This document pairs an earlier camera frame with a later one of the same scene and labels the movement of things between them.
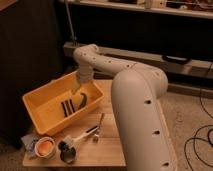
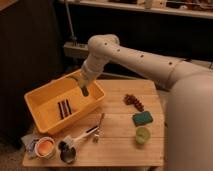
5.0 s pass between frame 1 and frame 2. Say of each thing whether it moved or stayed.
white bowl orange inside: stayed
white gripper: stayed
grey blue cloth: stayed
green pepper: moved
